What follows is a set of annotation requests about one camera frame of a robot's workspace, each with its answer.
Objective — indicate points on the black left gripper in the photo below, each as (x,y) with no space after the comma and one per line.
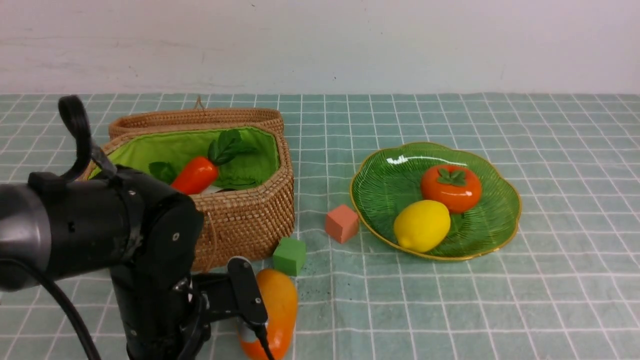
(211,299)

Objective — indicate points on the orange mango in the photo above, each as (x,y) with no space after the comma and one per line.
(280,297)

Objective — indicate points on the white radish with leaves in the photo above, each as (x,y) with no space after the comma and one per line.
(162,171)

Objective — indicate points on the red chili pepper with leaves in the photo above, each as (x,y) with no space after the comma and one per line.
(228,146)

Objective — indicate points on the yellow lemon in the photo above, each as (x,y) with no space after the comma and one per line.
(422,226)

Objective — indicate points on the orange persimmon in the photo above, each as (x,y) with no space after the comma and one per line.
(457,187)

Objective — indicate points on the purple eggplant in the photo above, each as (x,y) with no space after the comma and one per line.
(222,190)

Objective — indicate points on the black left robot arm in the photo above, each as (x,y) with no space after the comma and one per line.
(140,229)

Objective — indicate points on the green foam cube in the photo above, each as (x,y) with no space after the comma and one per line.
(289,256)

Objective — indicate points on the woven wicker basket green lining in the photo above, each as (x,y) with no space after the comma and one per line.
(248,222)

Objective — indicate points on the orange foam cube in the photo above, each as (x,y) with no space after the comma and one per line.
(342,223)

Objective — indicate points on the woven wicker basket lid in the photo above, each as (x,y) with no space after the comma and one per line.
(198,115)

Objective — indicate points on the green glass leaf plate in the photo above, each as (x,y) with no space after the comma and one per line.
(389,180)

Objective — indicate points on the green checkered tablecloth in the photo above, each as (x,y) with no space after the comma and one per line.
(565,288)

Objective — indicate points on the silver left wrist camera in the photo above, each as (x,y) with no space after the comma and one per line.
(251,310)

